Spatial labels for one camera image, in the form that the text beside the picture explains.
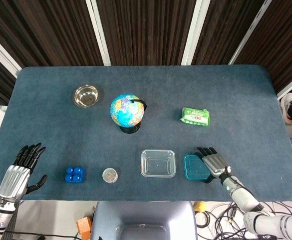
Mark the green wet wipes pack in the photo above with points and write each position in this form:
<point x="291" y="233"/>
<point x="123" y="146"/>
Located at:
<point x="195" y="117"/>

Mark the blue building block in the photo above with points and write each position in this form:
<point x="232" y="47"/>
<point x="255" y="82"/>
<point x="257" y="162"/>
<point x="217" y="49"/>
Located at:
<point x="75" y="175"/>

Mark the white orange shoe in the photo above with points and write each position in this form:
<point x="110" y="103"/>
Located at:
<point x="285" y="105"/>

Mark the desk globe black stand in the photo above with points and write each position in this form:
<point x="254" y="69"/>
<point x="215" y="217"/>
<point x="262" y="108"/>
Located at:
<point x="127" y="112"/>

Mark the clear plastic food container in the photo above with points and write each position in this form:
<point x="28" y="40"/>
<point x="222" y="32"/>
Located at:
<point x="158" y="163"/>

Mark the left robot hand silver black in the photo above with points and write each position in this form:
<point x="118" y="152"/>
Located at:
<point x="13" y="180"/>

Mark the yellow round object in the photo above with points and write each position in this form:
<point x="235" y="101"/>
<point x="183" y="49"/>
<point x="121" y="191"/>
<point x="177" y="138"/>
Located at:
<point x="200" y="207"/>

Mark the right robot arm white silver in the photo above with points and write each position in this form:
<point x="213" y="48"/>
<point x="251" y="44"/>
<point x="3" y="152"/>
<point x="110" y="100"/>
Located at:
<point x="245" y="200"/>

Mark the blue tablecloth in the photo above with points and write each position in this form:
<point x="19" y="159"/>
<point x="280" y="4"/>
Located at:
<point x="145" y="82"/>

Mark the grey robot torso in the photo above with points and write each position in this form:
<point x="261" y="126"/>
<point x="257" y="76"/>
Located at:
<point x="143" y="217"/>

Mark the white partition post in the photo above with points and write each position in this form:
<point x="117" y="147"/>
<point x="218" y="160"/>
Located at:
<point x="192" y="32"/>
<point x="98" y="32"/>
<point x="250" y="32"/>
<point x="291" y="89"/>
<point x="1" y="52"/>

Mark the orange wooden block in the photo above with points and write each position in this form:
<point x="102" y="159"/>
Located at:
<point x="84" y="226"/>

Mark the clear round jar metal clips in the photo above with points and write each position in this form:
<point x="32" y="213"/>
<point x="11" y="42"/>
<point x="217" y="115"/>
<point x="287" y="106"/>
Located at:
<point x="110" y="175"/>

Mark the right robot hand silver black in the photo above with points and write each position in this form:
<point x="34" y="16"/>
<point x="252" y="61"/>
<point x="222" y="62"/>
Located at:
<point x="214" y="163"/>

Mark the stainless steel bowl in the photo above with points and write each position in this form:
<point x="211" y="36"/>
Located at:
<point x="86" y="96"/>

